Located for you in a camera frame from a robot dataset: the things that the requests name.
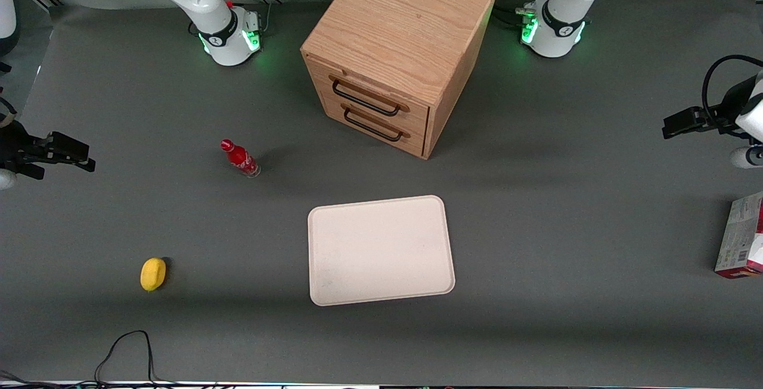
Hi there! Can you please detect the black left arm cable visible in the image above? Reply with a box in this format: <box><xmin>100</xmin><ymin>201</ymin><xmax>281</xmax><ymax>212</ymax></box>
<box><xmin>702</xmin><ymin>54</ymin><xmax>763</xmax><ymax>117</ymax></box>

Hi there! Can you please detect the wooden drawer cabinet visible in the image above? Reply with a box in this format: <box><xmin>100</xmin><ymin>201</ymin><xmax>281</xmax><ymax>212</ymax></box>
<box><xmin>300</xmin><ymin>0</ymin><xmax>498</xmax><ymax>160</ymax></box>

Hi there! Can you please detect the wooden drawer with long handle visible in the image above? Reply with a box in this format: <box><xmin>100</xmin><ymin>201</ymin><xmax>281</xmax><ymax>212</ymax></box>
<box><xmin>305</xmin><ymin>55</ymin><xmax>430</xmax><ymax>135</ymax></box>

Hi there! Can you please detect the yellow lemon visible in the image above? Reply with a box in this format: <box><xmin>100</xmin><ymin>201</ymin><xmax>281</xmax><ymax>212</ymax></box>
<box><xmin>140</xmin><ymin>257</ymin><xmax>167</xmax><ymax>292</ymax></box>

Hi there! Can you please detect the long black drawer handle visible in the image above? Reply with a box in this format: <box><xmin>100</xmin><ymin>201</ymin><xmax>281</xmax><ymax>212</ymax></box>
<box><xmin>331</xmin><ymin>79</ymin><xmax>402</xmax><ymax>117</ymax></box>

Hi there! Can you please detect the wooden drawer with short handle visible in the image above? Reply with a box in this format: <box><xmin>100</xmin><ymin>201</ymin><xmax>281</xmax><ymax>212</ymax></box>
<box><xmin>322</xmin><ymin>92</ymin><xmax>427</xmax><ymax>158</ymax></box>

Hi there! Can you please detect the red cola bottle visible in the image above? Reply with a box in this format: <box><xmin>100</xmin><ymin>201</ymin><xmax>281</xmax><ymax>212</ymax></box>
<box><xmin>220</xmin><ymin>139</ymin><xmax>262</xmax><ymax>179</ymax></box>

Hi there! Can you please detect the red cookie box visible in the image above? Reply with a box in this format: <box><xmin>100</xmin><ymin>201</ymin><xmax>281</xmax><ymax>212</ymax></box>
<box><xmin>714</xmin><ymin>191</ymin><xmax>763</xmax><ymax>279</ymax></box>

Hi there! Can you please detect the beige plastic tray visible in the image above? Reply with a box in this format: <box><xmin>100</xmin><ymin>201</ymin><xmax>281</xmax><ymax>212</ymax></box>
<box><xmin>307</xmin><ymin>195</ymin><xmax>456</xmax><ymax>307</ymax></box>

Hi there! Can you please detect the black looped table cable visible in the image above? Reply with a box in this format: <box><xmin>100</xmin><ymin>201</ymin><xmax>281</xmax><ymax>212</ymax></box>
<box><xmin>0</xmin><ymin>329</ymin><xmax>218</xmax><ymax>389</ymax></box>

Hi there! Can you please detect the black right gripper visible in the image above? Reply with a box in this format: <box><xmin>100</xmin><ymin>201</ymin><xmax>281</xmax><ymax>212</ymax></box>
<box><xmin>0</xmin><ymin>119</ymin><xmax>97</xmax><ymax>181</ymax></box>

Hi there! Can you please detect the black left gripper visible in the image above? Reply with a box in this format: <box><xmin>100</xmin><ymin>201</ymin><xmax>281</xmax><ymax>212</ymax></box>
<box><xmin>662</xmin><ymin>78</ymin><xmax>759</xmax><ymax>140</ymax></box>

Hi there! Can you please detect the short black drawer handle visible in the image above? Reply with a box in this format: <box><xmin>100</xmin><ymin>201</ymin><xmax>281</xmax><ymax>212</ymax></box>
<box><xmin>343</xmin><ymin>108</ymin><xmax>404</xmax><ymax>142</ymax></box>

